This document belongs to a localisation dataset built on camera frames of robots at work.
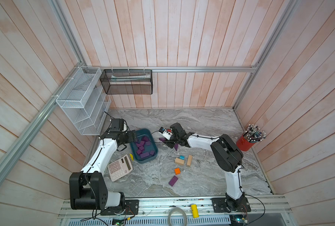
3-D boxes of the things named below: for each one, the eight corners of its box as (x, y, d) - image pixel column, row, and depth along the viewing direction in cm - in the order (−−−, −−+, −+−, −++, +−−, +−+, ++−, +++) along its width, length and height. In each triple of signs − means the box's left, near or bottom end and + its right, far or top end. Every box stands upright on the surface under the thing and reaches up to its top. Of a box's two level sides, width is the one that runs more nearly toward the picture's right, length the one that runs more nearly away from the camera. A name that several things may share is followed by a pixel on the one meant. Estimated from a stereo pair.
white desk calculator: (112, 181, 84) (111, 179, 81) (108, 166, 90) (106, 164, 87) (134, 170, 88) (133, 168, 85) (128, 156, 94) (127, 154, 91)
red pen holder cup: (235, 149, 98) (247, 135, 83) (237, 137, 104) (249, 122, 90) (250, 155, 95) (265, 141, 80) (252, 143, 101) (266, 128, 87)
